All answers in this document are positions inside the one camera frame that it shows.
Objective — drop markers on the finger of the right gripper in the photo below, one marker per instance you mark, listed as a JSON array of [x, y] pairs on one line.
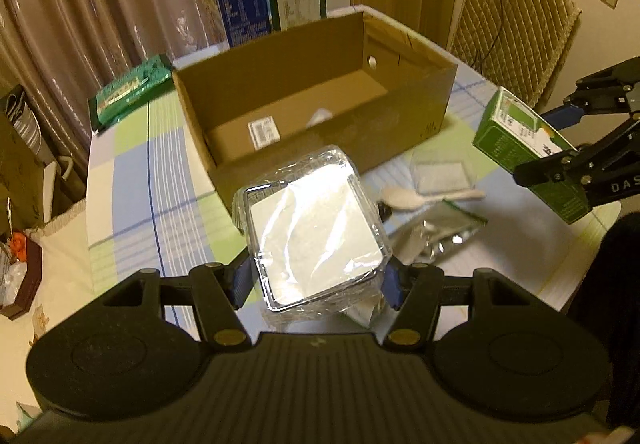
[[557, 166], [585, 98]]

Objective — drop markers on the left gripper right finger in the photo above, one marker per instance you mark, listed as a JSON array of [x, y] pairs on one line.
[[413, 291]]

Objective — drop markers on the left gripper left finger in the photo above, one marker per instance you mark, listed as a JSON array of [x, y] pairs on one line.
[[218, 292]]

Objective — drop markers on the green white medicine box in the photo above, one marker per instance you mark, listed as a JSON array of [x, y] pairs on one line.
[[510, 134]]

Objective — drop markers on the silver foil pouch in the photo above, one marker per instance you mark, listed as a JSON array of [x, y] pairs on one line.
[[428, 239]]

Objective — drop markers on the white plastic spoon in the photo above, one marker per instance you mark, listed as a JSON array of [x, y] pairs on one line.
[[404, 199]]

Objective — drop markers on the clear plastic container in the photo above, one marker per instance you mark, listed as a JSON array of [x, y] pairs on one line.
[[316, 239]]

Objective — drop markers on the small clear plastic box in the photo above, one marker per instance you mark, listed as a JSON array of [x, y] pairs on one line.
[[434, 173]]

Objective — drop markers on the checkered tablecloth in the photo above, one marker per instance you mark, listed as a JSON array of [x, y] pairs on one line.
[[150, 203]]

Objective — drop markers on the quilted beige chair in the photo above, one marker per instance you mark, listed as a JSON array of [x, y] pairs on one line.
[[520, 45]]

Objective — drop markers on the dark wooden tray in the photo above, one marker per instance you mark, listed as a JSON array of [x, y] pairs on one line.
[[21, 274]]

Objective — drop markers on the brown cardboard carton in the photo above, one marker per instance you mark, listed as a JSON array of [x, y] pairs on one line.
[[28, 167]]

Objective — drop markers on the brown cardboard box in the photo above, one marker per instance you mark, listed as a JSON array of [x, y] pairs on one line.
[[358, 80]]

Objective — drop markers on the green wet wipes pack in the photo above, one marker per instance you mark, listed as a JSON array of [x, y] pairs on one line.
[[130, 92]]

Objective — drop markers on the brown curtain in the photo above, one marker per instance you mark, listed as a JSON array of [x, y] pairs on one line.
[[64, 51]]

